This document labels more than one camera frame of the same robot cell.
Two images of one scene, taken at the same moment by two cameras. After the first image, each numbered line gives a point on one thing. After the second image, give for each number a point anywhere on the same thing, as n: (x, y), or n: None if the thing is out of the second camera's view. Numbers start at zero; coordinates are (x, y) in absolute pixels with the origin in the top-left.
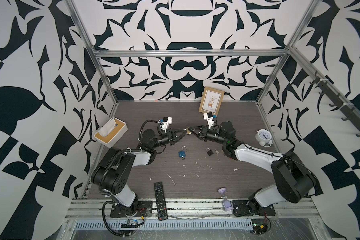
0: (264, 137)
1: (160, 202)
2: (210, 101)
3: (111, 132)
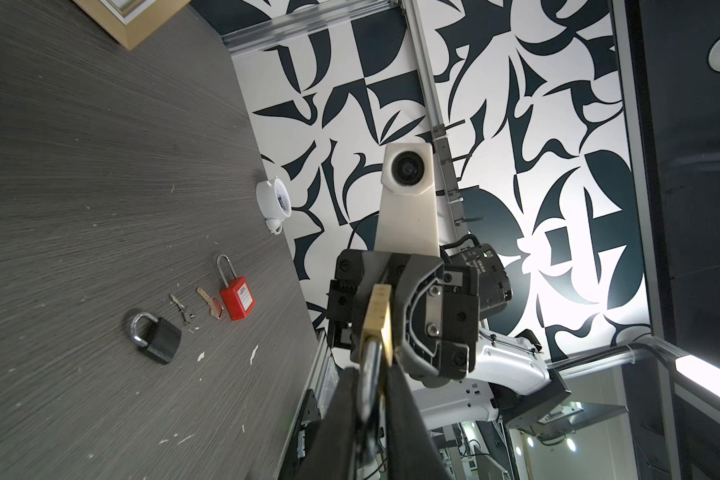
0: (274, 203)
1: None
2: (135, 23)
3: None
